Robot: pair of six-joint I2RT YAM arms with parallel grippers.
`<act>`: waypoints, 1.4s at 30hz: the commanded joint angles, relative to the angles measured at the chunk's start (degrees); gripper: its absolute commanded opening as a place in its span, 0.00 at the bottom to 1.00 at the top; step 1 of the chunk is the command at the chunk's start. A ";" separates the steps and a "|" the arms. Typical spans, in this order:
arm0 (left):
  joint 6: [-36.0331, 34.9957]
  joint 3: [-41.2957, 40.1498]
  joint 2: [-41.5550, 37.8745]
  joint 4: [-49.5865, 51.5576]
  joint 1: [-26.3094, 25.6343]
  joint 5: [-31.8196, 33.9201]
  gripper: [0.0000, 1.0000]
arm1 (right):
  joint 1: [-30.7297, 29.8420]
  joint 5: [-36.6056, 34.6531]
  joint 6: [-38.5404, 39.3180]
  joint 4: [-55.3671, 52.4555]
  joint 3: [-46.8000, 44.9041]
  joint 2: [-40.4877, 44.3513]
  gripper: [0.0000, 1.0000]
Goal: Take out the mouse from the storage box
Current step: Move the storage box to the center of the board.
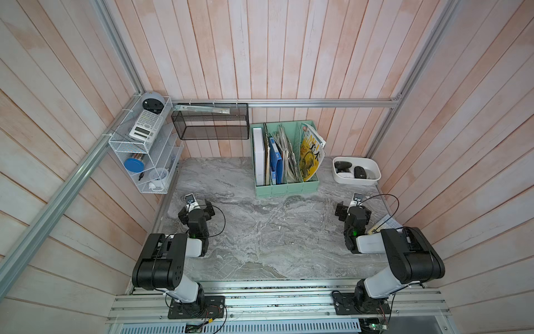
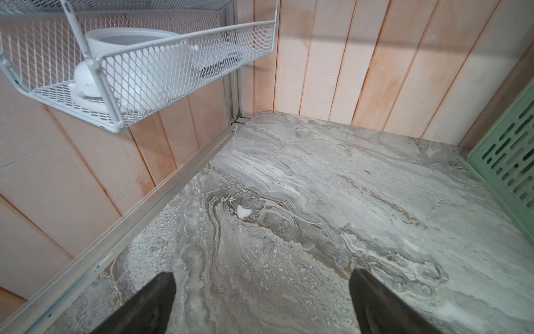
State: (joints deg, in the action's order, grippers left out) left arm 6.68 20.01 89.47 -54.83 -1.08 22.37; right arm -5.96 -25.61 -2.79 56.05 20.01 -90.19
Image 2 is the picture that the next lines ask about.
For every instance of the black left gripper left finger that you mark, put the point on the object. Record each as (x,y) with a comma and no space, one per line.
(148,311)

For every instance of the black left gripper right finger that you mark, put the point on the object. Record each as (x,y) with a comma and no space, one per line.
(379,310)

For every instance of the green plastic file organizer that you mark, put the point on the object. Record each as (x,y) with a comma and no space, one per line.
(503,161)

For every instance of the white wire wall shelf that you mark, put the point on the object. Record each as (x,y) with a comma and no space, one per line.
(42,42)

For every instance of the white ceramic cup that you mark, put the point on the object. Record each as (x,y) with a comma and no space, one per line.
(139,79)

